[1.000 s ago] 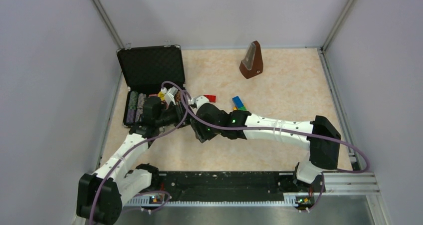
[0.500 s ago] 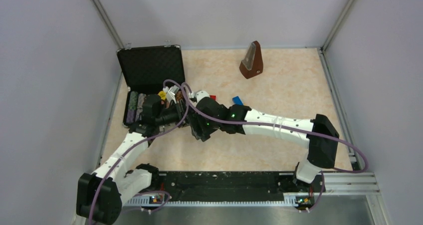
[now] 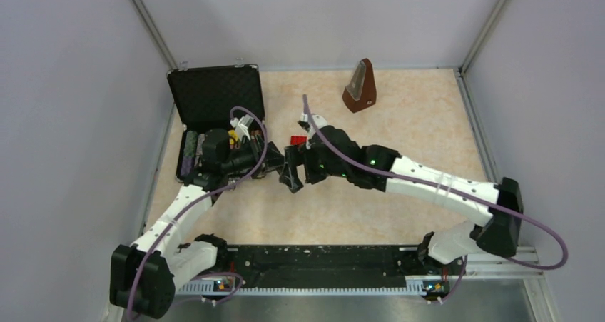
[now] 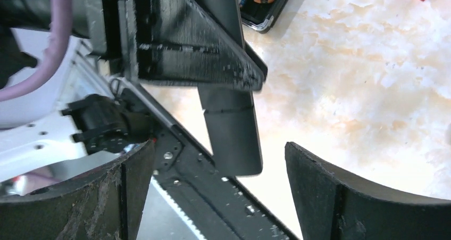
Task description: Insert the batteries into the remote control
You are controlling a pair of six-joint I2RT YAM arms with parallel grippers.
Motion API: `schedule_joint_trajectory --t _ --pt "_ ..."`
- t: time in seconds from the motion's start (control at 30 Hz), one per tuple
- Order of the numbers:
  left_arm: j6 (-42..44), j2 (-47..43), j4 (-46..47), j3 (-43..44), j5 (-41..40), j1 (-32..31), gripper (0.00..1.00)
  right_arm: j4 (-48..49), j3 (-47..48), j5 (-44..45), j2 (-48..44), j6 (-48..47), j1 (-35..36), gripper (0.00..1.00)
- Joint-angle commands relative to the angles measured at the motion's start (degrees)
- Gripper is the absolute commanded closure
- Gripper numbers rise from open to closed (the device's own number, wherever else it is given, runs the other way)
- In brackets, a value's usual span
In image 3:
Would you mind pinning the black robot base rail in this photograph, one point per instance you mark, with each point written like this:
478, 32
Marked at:
326, 270

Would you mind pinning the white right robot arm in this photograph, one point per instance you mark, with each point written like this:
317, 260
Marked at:
376, 167

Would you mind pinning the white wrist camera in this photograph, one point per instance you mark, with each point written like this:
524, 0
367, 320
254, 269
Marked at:
310, 123
241, 126

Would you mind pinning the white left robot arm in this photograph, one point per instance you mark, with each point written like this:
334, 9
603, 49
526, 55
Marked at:
146, 275

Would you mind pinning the red toy brick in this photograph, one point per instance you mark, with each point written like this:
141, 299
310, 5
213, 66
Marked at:
297, 140

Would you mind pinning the brown wooden metronome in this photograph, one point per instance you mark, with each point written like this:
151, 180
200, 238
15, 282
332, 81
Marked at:
361, 91

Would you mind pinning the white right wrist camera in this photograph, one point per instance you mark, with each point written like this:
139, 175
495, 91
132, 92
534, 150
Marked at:
310, 123

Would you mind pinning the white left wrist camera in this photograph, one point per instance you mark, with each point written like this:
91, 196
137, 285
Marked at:
241, 126

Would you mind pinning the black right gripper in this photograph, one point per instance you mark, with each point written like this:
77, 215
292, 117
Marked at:
300, 155

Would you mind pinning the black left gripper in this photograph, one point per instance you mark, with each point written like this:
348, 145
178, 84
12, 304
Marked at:
272, 160

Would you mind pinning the black poker chip case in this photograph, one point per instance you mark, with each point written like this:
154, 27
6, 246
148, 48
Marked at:
204, 97

